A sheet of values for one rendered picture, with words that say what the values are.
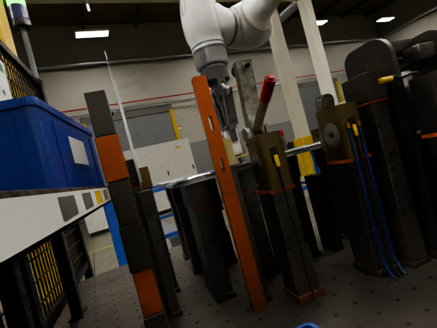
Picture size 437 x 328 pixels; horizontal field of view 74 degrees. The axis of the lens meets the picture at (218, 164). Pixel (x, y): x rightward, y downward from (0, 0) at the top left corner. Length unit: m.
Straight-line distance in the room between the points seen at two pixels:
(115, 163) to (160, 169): 8.08
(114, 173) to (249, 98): 0.31
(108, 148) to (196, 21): 0.41
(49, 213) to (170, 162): 8.54
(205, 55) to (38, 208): 0.66
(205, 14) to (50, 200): 0.68
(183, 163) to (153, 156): 0.92
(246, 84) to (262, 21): 0.28
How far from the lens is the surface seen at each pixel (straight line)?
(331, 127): 0.68
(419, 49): 0.82
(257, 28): 0.89
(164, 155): 8.70
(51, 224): 0.19
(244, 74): 0.65
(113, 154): 0.55
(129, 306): 0.92
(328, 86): 5.23
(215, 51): 0.79
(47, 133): 0.45
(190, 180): 0.64
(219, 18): 0.83
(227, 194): 0.60
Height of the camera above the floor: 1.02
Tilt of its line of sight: level
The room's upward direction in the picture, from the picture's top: 15 degrees counter-clockwise
